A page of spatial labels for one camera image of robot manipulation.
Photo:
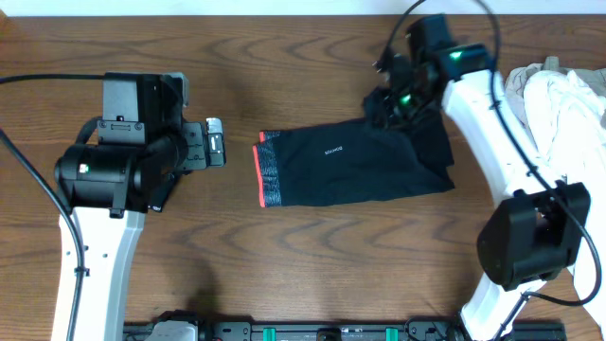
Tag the folded black garment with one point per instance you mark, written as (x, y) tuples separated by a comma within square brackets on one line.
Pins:
[(161, 194)]

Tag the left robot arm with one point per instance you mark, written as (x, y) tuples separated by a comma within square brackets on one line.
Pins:
[(122, 165)]

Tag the white crumpled garment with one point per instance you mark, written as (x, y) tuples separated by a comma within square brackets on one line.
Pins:
[(565, 119)]

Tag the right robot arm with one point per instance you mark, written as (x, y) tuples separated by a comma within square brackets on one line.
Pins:
[(538, 224)]

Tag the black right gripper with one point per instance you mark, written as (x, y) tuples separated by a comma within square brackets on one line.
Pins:
[(390, 118)]

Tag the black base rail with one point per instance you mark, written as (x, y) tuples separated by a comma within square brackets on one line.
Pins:
[(182, 325)]

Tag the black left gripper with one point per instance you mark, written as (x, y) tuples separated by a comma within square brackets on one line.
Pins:
[(194, 157)]

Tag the black pants with red waistband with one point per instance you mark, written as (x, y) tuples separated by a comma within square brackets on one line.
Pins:
[(373, 158)]

